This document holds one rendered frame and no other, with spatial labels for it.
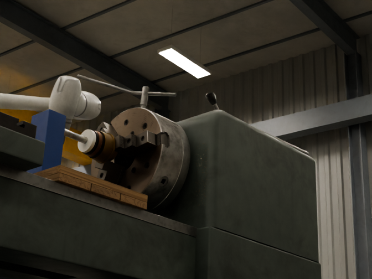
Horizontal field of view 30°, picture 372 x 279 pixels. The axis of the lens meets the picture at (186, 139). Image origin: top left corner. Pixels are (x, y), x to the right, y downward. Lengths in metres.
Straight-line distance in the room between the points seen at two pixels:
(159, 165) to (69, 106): 0.66
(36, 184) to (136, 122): 0.56
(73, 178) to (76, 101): 0.88
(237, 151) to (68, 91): 0.71
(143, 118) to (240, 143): 0.32
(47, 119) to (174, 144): 0.39
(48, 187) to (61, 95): 0.91
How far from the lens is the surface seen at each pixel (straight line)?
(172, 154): 2.03
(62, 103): 2.55
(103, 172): 2.07
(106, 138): 2.02
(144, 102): 2.19
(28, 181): 1.65
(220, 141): 2.12
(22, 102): 2.76
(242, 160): 2.19
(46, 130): 1.89
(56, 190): 1.70
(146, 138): 2.00
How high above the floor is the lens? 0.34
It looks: 22 degrees up
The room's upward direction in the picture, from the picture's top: 2 degrees clockwise
